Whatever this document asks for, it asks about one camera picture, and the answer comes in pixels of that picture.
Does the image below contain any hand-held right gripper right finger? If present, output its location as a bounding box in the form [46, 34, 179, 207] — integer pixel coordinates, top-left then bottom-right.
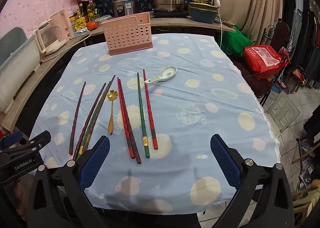
[210, 133, 295, 228]

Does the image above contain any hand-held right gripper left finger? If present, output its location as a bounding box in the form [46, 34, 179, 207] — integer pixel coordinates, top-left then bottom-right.
[26, 135, 110, 228]

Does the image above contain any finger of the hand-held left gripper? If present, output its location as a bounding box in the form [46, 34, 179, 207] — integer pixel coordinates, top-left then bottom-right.
[21, 130, 52, 154]
[0, 130, 23, 148]

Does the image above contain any purple chopstick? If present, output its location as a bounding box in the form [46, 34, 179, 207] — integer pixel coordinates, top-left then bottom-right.
[69, 81, 86, 155]

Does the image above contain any dark red chopstick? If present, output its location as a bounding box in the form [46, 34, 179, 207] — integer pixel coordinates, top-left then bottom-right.
[119, 79, 142, 164]

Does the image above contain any gold flower spoon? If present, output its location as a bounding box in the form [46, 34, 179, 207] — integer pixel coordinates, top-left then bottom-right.
[107, 90, 118, 135]

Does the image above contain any maroon chopstick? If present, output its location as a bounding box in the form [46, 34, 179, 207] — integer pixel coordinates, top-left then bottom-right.
[73, 82, 107, 161]

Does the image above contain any green striped chopstick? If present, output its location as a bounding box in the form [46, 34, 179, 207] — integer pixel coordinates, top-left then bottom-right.
[77, 81, 111, 160]

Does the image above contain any dark green chopstick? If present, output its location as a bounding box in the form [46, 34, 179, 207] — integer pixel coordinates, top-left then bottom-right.
[83, 75, 116, 153]

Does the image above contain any white ceramic soup spoon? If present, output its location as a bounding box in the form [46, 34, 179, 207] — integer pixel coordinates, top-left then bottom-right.
[144, 66, 177, 85]

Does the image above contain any pink perforated utensil holder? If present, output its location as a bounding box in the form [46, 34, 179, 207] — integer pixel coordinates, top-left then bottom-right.
[101, 12, 153, 56]

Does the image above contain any blue planet print tablecloth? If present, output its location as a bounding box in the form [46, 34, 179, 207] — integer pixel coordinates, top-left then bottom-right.
[29, 33, 280, 215]

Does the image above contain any white appliance with blue lid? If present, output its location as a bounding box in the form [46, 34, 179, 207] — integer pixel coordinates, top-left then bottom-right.
[0, 27, 42, 113]

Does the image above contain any glass electric kettle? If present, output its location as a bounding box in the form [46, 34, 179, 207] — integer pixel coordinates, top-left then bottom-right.
[34, 21, 66, 55]

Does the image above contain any red plastic bag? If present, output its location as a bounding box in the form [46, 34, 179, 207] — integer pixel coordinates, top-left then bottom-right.
[244, 45, 290, 80]

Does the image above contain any green plastic bag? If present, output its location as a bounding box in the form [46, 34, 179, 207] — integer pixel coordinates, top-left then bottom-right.
[216, 26, 253, 57]

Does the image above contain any pink electric kettle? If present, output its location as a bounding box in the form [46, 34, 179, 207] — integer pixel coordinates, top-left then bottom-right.
[51, 9, 75, 40]

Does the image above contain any yellow seasoning packet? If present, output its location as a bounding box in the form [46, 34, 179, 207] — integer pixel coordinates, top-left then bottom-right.
[74, 16, 87, 30]

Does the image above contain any wooden rolling pin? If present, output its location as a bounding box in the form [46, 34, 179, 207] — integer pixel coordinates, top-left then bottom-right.
[216, 19, 236, 28]

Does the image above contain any dark metal chair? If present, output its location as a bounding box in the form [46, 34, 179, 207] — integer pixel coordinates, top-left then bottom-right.
[240, 21, 295, 108]

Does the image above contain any cooking oil bottle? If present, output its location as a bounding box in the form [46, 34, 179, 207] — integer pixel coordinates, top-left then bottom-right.
[87, 1, 98, 22]

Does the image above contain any grey kitchen counter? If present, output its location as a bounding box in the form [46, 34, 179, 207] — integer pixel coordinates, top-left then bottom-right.
[89, 16, 237, 36]

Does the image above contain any black induction cooker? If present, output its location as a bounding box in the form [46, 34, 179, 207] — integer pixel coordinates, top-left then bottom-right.
[153, 10, 190, 18]

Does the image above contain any steel rice cooker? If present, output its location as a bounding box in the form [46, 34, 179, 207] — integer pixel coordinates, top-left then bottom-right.
[112, 0, 142, 18]

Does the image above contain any beige curtain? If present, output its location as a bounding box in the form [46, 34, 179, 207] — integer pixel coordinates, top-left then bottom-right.
[212, 0, 288, 45]

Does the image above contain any white power cable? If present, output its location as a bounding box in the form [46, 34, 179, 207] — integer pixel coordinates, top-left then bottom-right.
[212, 0, 225, 50]

